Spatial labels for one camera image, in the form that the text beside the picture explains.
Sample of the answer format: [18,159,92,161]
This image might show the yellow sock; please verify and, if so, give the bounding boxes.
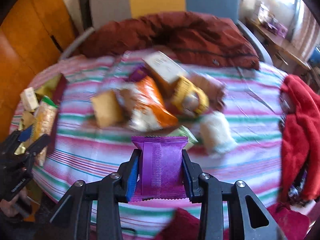
[171,76,209,117]

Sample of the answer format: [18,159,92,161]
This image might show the striped bed sheet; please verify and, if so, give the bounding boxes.
[10,47,291,240]

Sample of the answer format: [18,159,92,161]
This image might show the red fleece garment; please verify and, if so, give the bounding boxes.
[280,75,319,201]

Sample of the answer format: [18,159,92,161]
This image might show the wooden desk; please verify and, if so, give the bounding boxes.
[245,17,311,71]

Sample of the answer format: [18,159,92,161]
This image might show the white fluffy sock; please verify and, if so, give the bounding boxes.
[200,111,237,155]

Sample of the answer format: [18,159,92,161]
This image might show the left hand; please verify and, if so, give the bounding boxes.
[0,187,30,217]

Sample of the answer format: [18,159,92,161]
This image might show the cream medicine box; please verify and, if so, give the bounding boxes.
[142,51,187,93]

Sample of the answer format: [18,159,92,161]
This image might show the grey yellow blue chair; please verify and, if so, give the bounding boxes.
[60,0,273,65]

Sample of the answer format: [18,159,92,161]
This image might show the orange wooden wardrobe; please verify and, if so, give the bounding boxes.
[1,0,78,140]

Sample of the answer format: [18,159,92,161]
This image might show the purple snack packet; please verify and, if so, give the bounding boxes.
[131,136,188,202]

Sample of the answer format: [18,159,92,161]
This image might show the floral curtain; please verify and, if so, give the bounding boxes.
[291,1,319,61]

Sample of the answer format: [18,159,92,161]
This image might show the orange snack bag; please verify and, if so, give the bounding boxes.
[118,76,178,132]

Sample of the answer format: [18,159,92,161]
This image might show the yellow sponge cake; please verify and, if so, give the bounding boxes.
[92,90,125,128]

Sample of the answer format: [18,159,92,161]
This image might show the small cream box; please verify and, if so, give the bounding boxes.
[20,87,39,112]

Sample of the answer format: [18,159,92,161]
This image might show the purple box on desk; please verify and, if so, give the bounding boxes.
[276,22,288,38]

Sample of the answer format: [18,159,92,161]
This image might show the green yellow cracker pack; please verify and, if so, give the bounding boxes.
[32,95,58,166]

